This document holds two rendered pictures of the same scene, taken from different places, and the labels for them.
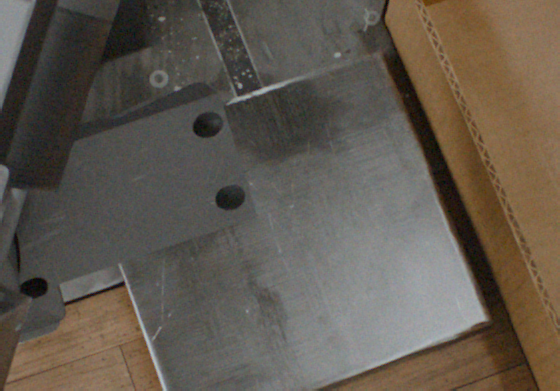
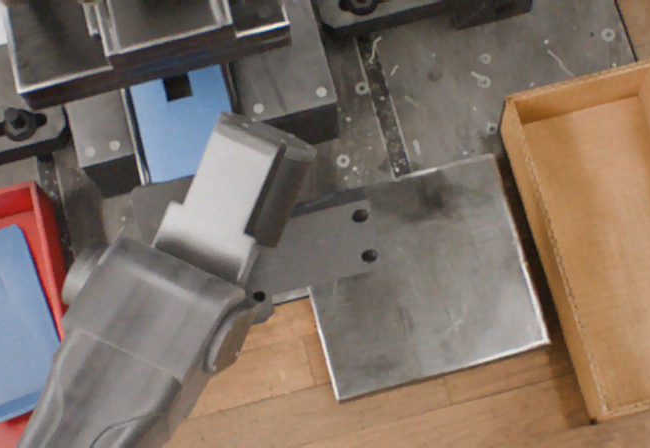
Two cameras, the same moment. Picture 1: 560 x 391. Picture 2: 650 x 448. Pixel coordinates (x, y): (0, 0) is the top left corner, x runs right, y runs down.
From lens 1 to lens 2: 0.35 m
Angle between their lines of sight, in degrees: 3
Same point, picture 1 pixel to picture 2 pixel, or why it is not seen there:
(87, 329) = (282, 324)
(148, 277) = (325, 293)
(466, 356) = (533, 364)
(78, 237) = (284, 271)
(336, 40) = (465, 142)
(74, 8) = (292, 158)
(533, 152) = (593, 230)
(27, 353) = not seen: hidden behind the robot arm
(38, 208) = (264, 253)
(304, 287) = (426, 308)
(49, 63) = (277, 185)
